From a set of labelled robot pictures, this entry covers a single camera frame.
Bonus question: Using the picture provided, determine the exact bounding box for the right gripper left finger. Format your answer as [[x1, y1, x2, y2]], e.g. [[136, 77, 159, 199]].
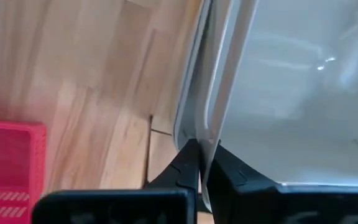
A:
[[32, 138, 201, 224]]

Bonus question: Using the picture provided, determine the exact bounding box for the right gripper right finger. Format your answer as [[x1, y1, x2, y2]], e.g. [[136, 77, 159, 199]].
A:
[[204, 141, 358, 224]]

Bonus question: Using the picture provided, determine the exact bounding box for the grey plastic basket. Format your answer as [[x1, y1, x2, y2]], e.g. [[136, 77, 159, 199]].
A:
[[172, 0, 358, 212]]

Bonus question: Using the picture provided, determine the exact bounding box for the red plastic mesh basket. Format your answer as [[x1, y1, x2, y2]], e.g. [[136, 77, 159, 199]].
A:
[[0, 119, 47, 224]]

